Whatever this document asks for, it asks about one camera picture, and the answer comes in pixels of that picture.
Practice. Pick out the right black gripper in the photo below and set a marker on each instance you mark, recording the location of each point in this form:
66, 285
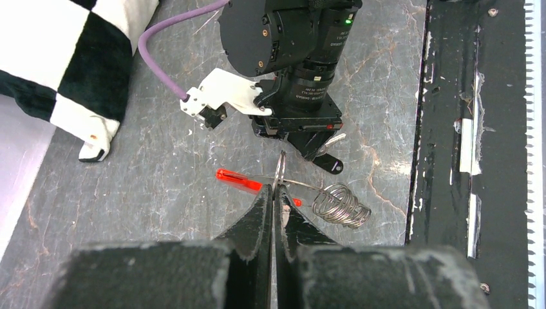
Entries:
304, 116

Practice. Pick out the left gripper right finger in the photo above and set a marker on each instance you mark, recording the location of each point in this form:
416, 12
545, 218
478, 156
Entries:
314, 271

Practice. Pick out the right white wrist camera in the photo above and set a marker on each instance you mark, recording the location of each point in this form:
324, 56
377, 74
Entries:
220, 88

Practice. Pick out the blue white cable duct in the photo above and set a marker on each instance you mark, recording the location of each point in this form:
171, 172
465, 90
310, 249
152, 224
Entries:
535, 139

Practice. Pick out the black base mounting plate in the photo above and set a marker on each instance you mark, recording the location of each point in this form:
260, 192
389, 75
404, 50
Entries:
469, 177

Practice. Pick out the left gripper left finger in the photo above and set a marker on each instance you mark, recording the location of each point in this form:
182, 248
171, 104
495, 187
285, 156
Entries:
229, 271

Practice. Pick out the black white checkered pillow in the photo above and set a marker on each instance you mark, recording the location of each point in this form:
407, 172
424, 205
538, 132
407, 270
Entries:
69, 63

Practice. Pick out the red grey keyring holder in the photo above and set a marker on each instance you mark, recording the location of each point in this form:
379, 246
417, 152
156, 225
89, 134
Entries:
335, 203

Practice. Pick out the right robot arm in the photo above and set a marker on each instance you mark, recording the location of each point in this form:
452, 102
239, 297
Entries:
293, 47

